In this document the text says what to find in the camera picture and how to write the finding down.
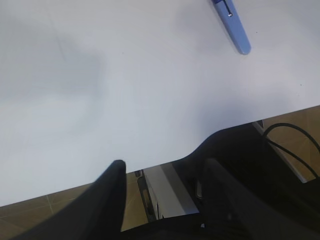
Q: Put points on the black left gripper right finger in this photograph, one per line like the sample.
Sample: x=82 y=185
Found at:
x=263 y=222

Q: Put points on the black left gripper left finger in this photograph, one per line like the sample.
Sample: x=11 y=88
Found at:
x=97 y=214

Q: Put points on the blue scissors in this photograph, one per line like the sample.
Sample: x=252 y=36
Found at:
x=228 y=15

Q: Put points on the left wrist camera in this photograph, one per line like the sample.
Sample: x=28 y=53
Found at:
x=250 y=156

